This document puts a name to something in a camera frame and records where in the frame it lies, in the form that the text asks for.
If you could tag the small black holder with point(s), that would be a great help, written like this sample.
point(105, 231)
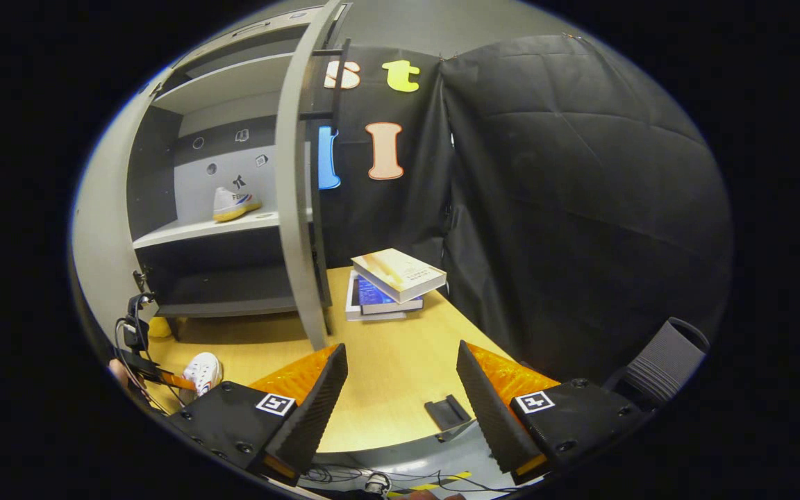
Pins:
point(447, 412)

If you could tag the yellow black hazard tape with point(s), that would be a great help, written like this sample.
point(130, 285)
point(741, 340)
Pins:
point(435, 482)

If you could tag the grey shoe cabinet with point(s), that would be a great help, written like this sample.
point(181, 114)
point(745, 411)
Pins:
point(233, 83)

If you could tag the grey cabinet drawer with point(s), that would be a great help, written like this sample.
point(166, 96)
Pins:
point(233, 38)

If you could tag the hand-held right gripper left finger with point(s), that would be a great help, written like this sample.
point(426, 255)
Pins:
point(317, 413)

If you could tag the grey ribbed object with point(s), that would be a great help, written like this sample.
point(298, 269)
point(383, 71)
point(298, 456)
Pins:
point(664, 361)

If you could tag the black backdrop cloth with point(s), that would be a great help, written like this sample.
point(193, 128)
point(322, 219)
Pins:
point(580, 208)

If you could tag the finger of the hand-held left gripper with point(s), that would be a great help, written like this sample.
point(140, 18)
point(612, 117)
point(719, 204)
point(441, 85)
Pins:
point(178, 381)

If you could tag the blue book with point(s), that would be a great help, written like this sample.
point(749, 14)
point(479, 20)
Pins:
point(376, 295)

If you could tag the white shoe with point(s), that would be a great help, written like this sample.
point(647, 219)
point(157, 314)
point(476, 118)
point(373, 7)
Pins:
point(233, 203)
point(204, 369)

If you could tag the beige book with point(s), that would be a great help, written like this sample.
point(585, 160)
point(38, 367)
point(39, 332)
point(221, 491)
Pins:
point(400, 274)

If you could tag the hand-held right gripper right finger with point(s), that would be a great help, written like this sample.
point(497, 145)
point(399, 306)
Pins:
point(487, 410)

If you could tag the small yellow object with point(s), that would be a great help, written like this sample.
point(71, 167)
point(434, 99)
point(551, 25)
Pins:
point(159, 327)

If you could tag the grey shoe cabinet door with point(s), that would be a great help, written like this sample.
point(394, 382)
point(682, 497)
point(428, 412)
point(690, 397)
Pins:
point(292, 208)
point(101, 243)

